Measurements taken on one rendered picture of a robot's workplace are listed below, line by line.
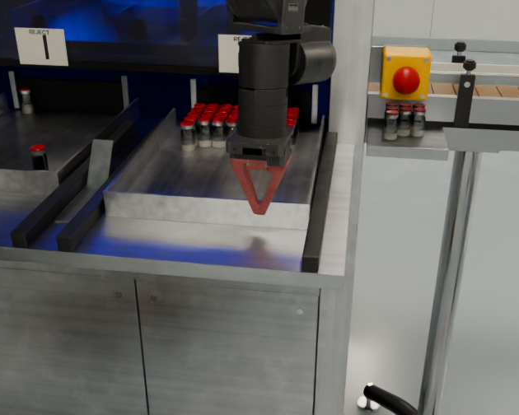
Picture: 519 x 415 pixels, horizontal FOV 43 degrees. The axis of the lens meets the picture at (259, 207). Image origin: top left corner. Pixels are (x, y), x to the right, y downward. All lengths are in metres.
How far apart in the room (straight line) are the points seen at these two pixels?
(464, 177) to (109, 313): 0.73
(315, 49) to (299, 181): 0.22
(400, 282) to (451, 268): 1.01
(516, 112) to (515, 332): 1.15
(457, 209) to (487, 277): 1.19
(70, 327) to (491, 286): 1.52
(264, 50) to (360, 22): 0.33
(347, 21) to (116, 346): 0.79
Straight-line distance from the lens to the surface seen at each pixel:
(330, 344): 1.29
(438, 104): 1.18
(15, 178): 0.95
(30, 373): 1.54
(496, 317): 2.28
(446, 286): 1.39
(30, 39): 1.17
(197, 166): 0.98
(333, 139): 1.04
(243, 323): 1.28
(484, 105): 1.19
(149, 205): 0.83
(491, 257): 2.61
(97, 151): 0.95
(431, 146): 1.10
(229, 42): 1.05
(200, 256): 0.75
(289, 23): 0.72
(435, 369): 1.51
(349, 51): 1.04
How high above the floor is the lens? 1.27
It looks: 27 degrees down
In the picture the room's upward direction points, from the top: straight up
